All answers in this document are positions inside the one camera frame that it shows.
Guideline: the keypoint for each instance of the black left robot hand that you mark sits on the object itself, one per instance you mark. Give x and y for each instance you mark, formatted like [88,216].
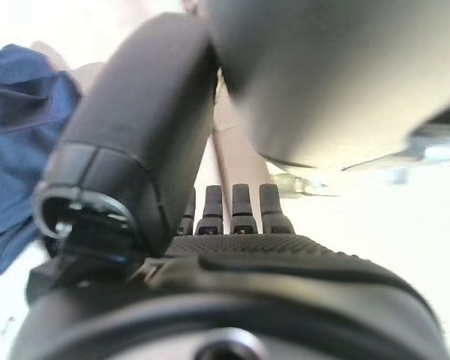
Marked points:
[142,123]

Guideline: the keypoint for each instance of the beige pink cloth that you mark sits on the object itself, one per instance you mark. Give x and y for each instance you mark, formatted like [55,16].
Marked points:
[240,157]

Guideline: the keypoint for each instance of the blue cloth garment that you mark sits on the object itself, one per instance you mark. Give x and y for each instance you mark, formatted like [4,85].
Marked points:
[18,123]

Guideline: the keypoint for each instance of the grey robot body shell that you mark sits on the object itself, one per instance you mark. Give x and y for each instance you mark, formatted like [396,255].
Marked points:
[322,75]

